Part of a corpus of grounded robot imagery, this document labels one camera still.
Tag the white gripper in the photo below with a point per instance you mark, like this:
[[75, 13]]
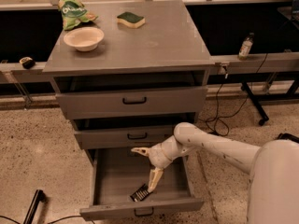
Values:
[[161, 156]]

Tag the black rxbar chocolate bar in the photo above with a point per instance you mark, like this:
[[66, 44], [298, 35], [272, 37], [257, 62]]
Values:
[[141, 194]]

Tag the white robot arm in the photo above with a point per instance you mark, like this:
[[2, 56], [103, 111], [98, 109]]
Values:
[[273, 169]]

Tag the grey bottom drawer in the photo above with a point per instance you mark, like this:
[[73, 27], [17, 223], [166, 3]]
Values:
[[118, 173]]

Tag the grey drawer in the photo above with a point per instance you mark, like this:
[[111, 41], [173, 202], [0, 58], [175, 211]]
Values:
[[128, 131], [124, 95], [118, 173]]

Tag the grey middle drawer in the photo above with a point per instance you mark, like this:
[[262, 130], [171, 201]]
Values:
[[128, 131]]

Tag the grey drawer cabinet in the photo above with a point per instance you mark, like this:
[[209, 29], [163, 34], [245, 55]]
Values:
[[167, 42]]

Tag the grey top drawer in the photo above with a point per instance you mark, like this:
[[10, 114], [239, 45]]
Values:
[[124, 95]]

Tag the black stand leg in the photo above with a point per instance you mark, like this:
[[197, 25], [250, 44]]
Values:
[[37, 199]]

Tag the black table leg with caster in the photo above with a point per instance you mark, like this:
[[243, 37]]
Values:
[[264, 118]]

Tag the white bowl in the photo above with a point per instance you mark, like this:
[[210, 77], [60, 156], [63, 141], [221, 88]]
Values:
[[84, 39]]

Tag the black chair base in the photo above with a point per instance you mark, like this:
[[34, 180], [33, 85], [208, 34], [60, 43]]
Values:
[[288, 136]]

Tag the green yellow sponge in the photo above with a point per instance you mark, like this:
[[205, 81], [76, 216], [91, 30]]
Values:
[[131, 20]]

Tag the small clear bottle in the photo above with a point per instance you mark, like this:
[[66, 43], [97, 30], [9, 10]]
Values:
[[246, 47]]

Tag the black yellow tape measure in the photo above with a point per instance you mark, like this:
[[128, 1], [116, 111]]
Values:
[[27, 62]]

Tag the green chip bag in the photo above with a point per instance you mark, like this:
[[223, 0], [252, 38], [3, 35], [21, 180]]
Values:
[[74, 13]]

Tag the metal rail shelf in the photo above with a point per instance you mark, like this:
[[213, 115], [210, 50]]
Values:
[[254, 64]]

